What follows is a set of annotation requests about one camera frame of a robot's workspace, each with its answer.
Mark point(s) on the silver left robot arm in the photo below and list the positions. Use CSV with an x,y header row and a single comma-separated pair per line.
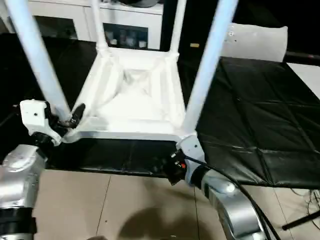
x,y
20,175

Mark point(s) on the black work mat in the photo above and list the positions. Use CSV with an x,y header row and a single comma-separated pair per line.
x,y
260,125

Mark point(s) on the black metal stand leg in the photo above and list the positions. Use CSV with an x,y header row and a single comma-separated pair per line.
x,y
302,220

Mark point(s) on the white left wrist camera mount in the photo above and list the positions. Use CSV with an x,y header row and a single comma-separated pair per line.
x,y
35,117

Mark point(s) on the white plastic table leg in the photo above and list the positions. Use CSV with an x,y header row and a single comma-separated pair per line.
x,y
98,25
177,25
210,55
37,55

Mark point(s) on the white plastic table top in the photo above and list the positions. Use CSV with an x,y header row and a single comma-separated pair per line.
x,y
135,105

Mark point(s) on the white flat sheet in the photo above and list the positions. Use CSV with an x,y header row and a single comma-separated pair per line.
x,y
307,77

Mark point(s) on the white flat panel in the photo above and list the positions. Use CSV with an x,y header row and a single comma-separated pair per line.
x,y
260,42

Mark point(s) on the white cabinet with glass doors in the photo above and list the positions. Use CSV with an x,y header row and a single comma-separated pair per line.
x,y
65,10

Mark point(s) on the small yellow label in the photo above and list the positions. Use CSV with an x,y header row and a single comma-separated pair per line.
x,y
194,45

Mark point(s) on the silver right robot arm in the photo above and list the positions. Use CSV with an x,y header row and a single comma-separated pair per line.
x,y
235,210

